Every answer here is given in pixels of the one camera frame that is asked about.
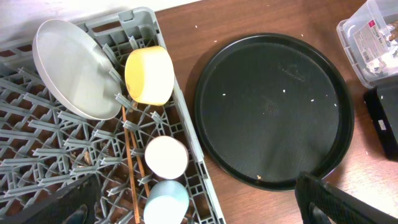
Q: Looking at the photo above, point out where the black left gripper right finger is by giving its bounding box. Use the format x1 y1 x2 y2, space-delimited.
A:
295 172 397 224

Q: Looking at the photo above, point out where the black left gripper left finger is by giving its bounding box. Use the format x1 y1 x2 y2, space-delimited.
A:
1 174 101 224

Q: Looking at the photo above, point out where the wooden chopstick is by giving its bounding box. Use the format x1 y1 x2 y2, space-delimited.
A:
121 105 141 224
130 131 150 196

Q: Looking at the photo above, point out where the blue cup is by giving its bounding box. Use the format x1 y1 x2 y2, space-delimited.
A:
144 180 189 224

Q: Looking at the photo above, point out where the pink cup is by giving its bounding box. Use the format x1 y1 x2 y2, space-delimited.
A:
144 136 189 179

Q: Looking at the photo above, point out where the grey plate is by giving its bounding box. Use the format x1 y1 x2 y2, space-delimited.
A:
32 19 122 120

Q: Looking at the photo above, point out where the yellow bowl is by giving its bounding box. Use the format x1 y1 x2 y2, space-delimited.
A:
124 46 175 106

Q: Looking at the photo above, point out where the grey dishwasher rack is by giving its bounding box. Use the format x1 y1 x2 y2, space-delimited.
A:
0 6 227 224

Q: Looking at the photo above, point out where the clear plastic waste bin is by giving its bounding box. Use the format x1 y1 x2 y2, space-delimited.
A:
336 0 397 88

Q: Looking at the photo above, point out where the round black tray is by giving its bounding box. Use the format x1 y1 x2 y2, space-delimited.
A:
194 33 354 191

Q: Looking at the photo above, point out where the black rectangular tray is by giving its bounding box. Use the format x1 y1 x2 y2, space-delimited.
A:
363 82 397 161

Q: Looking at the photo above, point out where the crumpled white tissue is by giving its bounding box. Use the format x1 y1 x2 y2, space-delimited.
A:
367 47 397 77

